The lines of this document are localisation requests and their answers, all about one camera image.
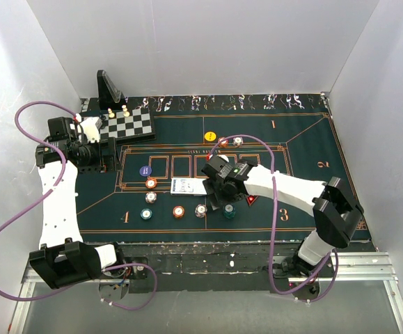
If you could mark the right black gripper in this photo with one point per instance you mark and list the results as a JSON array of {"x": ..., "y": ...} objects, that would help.
[{"x": 210, "y": 189}]

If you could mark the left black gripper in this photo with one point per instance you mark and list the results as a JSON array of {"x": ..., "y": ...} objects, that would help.
[{"x": 97, "y": 147}]

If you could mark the blue playing card box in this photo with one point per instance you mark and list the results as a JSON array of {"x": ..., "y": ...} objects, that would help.
[{"x": 183, "y": 186}]

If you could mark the green poker chip stack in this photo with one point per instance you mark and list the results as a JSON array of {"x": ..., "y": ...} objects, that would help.
[{"x": 229, "y": 211}]

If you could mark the orange poker chip stack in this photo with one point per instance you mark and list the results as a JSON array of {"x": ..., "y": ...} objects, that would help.
[{"x": 178, "y": 211}]

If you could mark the orange chips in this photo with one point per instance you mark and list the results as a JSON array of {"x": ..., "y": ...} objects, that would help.
[
  {"x": 223, "y": 142},
  {"x": 151, "y": 183}
]

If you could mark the blue small blind button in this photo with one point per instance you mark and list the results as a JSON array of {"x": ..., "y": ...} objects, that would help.
[{"x": 145, "y": 171}]

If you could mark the red triangular dealer button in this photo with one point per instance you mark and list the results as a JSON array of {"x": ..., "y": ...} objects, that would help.
[{"x": 250, "y": 200}]

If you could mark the yellow big blind button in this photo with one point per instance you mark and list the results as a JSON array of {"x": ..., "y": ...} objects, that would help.
[{"x": 210, "y": 137}]

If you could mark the green chips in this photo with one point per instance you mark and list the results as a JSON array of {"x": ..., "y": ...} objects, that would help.
[{"x": 146, "y": 214}]

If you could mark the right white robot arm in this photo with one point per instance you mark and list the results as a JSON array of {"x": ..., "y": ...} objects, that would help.
[{"x": 332, "y": 204}]

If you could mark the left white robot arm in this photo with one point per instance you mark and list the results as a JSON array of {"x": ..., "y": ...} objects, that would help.
[{"x": 63, "y": 259}]

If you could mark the cream chess pawn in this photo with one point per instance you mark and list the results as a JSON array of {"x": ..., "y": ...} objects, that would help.
[
  {"x": 111, "y": 114},
  {"x": 126, "y": 112}
]

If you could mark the small chess board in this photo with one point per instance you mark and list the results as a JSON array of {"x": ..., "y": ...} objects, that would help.
[{"x": 139, "y": 126}]

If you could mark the black triangular stand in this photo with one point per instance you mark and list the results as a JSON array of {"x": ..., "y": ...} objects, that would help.
[{"x": 109, "y": 96}]

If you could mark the green poker table mat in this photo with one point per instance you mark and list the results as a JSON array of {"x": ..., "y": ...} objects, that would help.
[{"x": 293, "y": 132}]

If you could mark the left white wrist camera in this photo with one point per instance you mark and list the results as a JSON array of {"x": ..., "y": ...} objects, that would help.
[{"x": 88, "y": 128}]

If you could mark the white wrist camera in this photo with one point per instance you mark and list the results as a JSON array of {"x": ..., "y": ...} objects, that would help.
[
  {"x": 224, "y": 157},
  {"x": 88, "y": 128}
]

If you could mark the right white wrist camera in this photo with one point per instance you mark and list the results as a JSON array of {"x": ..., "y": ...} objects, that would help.
[{"x": 224, "y": 157}]

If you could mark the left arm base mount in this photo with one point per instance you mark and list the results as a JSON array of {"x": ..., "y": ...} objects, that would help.
[{"x": 116, "y": 266}]

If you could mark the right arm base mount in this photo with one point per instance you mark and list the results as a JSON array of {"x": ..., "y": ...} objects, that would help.
[{"x": 304, "y": 282}]

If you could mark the aluminium rail frame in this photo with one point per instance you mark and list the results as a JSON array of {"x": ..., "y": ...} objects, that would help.
[{"x": 363, "y": 298}]

